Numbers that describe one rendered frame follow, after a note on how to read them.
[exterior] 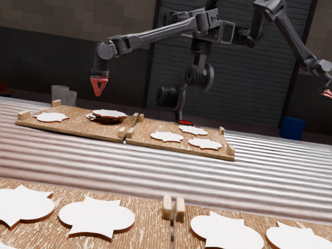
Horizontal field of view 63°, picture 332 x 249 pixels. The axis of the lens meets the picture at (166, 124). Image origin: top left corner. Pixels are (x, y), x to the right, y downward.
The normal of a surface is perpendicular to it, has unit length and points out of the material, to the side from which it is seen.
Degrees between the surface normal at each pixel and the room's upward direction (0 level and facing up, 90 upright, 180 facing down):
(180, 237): 0
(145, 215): 0
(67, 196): 0
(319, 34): 90
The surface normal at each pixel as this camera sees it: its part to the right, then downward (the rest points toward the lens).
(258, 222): 0.15, -0.95
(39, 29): 0.01, 0.26
